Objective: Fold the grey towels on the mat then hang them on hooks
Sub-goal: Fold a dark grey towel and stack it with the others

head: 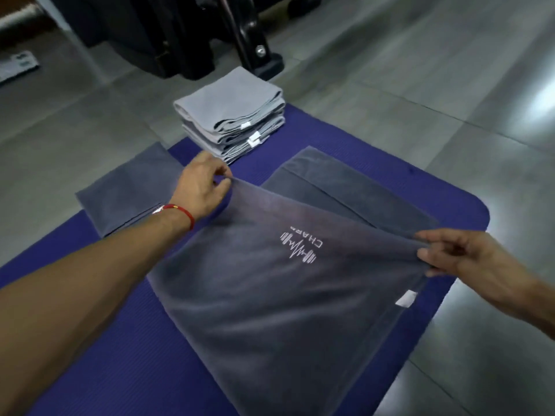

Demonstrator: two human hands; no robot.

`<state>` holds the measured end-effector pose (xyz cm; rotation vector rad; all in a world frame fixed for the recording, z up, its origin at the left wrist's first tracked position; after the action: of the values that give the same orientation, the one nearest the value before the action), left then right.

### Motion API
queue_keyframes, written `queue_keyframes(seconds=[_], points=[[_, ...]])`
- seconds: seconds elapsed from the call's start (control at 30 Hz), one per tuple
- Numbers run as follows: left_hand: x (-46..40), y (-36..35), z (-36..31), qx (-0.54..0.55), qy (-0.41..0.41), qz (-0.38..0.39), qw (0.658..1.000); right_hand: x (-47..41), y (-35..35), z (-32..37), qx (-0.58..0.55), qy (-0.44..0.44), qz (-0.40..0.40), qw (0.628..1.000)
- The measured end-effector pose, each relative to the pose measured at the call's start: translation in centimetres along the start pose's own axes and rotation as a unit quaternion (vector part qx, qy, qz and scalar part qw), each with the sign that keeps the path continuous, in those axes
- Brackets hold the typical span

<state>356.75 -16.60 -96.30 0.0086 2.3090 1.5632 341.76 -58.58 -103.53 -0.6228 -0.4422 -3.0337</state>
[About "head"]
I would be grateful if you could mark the person's right hand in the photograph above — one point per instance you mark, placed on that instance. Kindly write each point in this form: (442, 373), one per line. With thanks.
(477, 264)

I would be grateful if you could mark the person's left hand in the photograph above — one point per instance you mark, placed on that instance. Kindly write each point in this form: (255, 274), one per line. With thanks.
(197, 190)

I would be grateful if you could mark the purple ribbed mat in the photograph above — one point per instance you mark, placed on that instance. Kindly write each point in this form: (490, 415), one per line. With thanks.
(412, 190)

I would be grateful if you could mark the person's left forearm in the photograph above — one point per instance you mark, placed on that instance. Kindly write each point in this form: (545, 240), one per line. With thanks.
(73, 307)

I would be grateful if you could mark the black weight stack machine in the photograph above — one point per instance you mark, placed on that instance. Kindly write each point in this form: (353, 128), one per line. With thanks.
(151, 34)

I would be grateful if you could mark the white bathroom scale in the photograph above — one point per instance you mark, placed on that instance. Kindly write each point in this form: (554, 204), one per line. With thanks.
(17, 67)

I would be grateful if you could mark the white wall pipe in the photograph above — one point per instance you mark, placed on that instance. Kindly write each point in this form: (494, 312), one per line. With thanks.
(19, 17)

